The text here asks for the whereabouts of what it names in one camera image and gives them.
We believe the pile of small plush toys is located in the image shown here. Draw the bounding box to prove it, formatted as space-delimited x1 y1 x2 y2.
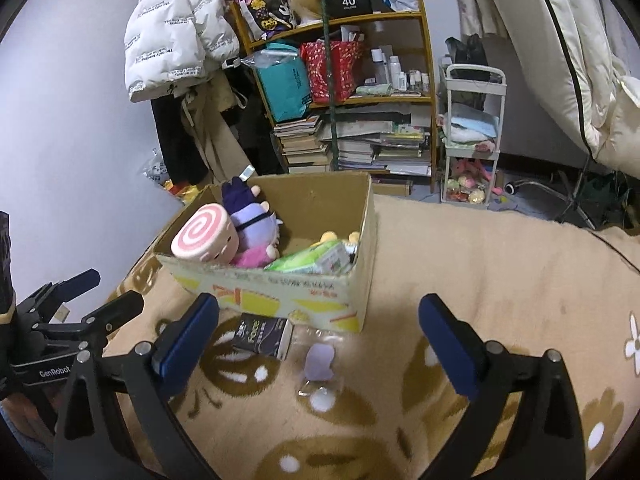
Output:
447 157 493 203

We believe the group of cosmetic bottles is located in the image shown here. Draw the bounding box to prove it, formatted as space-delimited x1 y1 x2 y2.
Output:
367 47 432 96

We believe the white puffer jacket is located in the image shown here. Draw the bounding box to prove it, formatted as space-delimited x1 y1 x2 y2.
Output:
124 0 241 103

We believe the yellow plush pouch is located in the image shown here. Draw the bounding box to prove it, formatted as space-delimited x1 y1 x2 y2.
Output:
320 230 361 248

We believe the black cardboard packet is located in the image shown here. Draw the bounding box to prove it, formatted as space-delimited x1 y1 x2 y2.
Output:
232 312 293 359

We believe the pink plush toy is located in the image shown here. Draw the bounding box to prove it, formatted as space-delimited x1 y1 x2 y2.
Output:
232 245 281 268

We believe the dark green cloth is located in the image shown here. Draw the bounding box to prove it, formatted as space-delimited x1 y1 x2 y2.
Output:
585 175 631 211

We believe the beige hanging coat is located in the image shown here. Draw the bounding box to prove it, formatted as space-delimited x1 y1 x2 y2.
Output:
180 77 251 186

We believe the person's left forearm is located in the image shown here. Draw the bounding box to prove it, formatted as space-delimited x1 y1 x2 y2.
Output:
0 390 56 461

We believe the red patterned gift bag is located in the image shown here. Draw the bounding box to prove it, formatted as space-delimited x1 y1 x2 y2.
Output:
300 40 366 106

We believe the pile of books and magazines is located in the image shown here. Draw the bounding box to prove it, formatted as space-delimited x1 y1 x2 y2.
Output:
330 110 433 177

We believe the white trolley cart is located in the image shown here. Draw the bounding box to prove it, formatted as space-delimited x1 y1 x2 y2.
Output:
439 64 507 206

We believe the black hanging coat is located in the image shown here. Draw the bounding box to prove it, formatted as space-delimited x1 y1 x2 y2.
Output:
151 95 211 188

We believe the wooden shelf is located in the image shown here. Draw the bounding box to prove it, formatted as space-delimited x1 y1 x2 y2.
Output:
227 0 436 186

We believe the purple plush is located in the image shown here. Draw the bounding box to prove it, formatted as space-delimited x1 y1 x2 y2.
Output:
297 342 346 411

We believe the patterned plastic bag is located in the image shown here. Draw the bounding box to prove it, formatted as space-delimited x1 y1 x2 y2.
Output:
142 147 173 186

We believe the cream recliner chair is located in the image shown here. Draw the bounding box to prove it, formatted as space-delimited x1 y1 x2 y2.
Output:
472 0 640 231

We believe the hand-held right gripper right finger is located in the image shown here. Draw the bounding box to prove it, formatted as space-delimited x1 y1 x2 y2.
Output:
418 293 587 480

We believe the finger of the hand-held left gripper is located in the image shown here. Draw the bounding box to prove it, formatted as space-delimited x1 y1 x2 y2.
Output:
15 269 101 321
32 290 145 356

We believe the green pole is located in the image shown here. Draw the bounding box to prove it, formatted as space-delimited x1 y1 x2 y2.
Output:
321 0 341 173

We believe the teal shopping bag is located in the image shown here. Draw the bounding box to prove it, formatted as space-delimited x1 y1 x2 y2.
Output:
255 42 313 123

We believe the printed cardboard box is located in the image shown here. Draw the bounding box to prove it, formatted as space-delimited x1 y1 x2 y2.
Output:
154 171 378 333

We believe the yellow and red toy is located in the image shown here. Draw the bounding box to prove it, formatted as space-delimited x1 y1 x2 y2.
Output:
162 180 201 206

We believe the black cable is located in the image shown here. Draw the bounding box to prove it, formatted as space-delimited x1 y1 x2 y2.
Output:
590 230 640 278

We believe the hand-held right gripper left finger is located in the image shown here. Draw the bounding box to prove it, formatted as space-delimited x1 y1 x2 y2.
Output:
52 292 221 480

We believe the purple haired plush doll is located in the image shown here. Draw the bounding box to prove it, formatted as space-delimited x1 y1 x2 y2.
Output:
221 176 283 256

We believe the green tissue packet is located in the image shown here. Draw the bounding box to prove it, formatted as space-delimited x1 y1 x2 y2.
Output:
265 240 353 275

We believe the light blue folded cloth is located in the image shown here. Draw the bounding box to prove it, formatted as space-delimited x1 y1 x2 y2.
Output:
447 110 501 143

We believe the stack of books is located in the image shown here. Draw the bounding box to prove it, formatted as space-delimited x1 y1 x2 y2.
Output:
272 115 333 168

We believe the black hanging bag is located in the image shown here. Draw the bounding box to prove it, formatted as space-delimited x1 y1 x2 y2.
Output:
220 67 286 176

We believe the printed tote bag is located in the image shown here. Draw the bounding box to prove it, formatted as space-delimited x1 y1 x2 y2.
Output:
234 0 301 41

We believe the pink swirl roll plush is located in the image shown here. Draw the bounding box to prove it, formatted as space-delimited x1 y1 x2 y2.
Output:
171 203 240 263

